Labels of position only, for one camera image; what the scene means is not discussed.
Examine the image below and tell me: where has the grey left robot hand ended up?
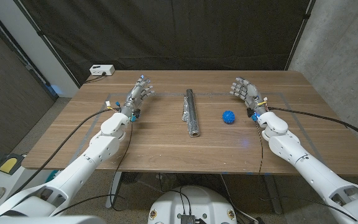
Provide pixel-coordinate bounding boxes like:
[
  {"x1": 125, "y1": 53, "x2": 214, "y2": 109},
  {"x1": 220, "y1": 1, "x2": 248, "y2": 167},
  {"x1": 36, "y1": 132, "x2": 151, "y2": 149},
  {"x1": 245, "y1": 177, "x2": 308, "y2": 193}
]
[{"x1": 119, "y1": 75, "x2": 155, "y2": 123}]

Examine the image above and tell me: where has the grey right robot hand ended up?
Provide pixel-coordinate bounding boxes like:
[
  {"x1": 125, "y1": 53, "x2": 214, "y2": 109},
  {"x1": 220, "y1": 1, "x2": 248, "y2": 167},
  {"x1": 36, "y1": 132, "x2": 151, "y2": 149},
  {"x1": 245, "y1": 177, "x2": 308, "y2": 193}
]
[{"x1": 229, "y1": 77, "x2": 269, "y2": 122}]

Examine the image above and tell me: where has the aluminum foil roll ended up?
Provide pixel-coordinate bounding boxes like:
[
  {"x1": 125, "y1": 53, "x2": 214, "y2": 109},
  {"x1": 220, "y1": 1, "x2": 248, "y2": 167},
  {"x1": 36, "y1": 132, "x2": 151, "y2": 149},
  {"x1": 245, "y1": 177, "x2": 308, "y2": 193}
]
[{"x1": 181, "y1": 88, "x2": 201, "y2": 138}]

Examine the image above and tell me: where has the blue spiky ball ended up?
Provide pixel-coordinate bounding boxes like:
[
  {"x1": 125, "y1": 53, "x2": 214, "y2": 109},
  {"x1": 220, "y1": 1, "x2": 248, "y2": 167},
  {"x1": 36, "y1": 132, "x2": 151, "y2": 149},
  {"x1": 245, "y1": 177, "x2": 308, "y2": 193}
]
[{"x1": 222, "y1": 110, "x2": 236, "y2": 125}]

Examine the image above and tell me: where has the white power box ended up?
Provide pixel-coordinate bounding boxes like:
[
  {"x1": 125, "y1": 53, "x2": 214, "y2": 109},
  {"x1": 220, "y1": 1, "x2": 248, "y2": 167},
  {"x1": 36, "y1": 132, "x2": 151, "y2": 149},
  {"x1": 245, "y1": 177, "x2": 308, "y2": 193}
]
[{"x1": 89, "y1": 64, "x2": 116, "y2": 77}]

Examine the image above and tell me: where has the black curtain backdrop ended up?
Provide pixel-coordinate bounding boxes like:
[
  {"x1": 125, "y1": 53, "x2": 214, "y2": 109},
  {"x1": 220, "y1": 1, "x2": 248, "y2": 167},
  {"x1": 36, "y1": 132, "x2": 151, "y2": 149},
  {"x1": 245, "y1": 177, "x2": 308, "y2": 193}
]
[{"x1": 12, "y1": 0, "x2": 316, "y2": 88}]

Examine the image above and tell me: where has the white table leg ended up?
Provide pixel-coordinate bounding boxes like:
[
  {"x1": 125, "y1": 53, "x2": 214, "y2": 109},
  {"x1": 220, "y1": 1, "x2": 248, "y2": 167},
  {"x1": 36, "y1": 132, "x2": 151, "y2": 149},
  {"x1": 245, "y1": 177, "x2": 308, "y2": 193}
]
[{"x1": 104, "y1": 172, "x2": 123, "y2": 209}]

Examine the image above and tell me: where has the grey table leg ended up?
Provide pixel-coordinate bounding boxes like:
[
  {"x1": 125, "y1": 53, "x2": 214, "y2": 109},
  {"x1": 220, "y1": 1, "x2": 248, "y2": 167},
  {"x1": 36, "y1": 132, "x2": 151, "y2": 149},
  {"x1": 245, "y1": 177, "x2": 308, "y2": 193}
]
[{"x1": 264, "y1": 175, "x2": 284, "y2": 215}]

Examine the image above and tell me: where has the teal orange sneaker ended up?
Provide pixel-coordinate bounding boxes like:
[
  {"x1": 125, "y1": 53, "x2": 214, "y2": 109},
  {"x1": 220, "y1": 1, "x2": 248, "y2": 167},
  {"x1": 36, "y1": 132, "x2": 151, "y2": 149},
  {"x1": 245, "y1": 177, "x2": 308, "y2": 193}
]
[{"x1": 45, "y1": 170, "x2": 60, "y2": 183}]

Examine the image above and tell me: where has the white robot torso base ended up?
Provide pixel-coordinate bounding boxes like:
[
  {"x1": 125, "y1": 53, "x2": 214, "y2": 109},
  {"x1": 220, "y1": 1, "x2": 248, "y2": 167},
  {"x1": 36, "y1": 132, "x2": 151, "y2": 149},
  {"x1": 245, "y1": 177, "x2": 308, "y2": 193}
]
[{"x1": 147, "y1": 185, "x2": 238, "y2": 224}]

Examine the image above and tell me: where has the small black electronics box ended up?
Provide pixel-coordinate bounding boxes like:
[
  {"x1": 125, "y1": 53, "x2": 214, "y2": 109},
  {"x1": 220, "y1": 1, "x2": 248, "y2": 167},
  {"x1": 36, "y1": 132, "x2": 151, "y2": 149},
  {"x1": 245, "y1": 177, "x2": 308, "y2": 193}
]
[{"x1": 180, "y1": 213, "x2": 206, "y2": 224}]

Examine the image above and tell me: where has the yellow black foot pedal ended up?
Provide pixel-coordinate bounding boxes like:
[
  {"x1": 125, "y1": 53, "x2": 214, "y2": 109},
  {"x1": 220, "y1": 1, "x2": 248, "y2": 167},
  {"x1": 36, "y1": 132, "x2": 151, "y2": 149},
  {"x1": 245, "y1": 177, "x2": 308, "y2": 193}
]
[{"x1": 0, "y1": 154, "x2": 24, "y2": 175}]

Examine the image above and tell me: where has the black power box cable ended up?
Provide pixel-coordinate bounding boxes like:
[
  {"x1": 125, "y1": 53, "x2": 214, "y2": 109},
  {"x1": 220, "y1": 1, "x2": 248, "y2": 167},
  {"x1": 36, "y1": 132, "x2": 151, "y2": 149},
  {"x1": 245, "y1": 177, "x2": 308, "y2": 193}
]
[{"x1": 85, "y1": 72, "x2": 107, "y2": 84}]

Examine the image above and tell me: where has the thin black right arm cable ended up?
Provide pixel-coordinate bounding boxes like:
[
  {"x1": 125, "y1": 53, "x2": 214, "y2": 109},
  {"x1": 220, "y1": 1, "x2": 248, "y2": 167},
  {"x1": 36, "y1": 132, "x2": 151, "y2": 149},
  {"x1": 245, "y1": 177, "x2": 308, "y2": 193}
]
[{"x1": 255, "y1": 121, "x2": 265, "y2": 177}]

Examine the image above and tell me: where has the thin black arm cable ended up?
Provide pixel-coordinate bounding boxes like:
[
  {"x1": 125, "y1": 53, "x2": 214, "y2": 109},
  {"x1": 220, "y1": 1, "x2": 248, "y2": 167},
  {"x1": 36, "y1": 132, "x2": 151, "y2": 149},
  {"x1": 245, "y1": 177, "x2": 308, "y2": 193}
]
[
  {"x1": 51, "y1": 121, "x2": 134, "y2": 217},
  {"x1": 255, "y1": 121, "x2": 265, "y2": 177}
]

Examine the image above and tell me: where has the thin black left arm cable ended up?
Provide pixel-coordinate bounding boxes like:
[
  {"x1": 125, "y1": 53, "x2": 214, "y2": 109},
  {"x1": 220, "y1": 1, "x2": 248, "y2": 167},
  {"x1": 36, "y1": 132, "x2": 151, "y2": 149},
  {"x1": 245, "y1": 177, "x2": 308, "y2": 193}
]
[{"x1": 51, "y1": 121, "x2": 134, "y2": 217}]

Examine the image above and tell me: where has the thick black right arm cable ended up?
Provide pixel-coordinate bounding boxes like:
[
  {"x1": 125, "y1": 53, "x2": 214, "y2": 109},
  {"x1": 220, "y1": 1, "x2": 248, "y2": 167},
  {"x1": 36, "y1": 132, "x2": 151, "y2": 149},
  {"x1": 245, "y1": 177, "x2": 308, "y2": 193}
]
[{"x1": 267, "y1": 106, "x2": 358, "y2": 149}]

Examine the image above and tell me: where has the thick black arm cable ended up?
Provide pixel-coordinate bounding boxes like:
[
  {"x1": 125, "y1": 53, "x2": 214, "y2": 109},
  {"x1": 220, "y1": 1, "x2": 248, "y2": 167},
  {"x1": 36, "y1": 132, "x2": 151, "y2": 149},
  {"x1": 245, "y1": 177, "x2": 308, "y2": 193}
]
[
  {"x1": 267, "y1": 106, "x2": 358, "y2": 149},
  {"x1": 9, "y1": 108, "x2": 115, "y2": 197}
]

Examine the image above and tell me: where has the black backdrop frame pole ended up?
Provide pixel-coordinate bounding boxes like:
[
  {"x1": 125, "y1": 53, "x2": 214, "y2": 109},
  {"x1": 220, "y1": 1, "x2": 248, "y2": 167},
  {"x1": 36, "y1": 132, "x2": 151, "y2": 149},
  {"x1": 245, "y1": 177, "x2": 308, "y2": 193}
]
[
  {"x1": 12, "y1": 0, "x2": 82, "y2": 88},
  {"x1": 285, "y1": 0, "x2": 316, "y2": 72}
]

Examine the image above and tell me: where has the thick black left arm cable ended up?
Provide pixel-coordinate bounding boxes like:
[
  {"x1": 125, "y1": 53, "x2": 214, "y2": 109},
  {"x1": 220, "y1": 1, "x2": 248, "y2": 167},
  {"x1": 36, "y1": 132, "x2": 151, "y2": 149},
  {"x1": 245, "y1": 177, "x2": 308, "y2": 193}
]
[{"x1": 9, "y1": 108, "x2": 115, "y2": 197}]

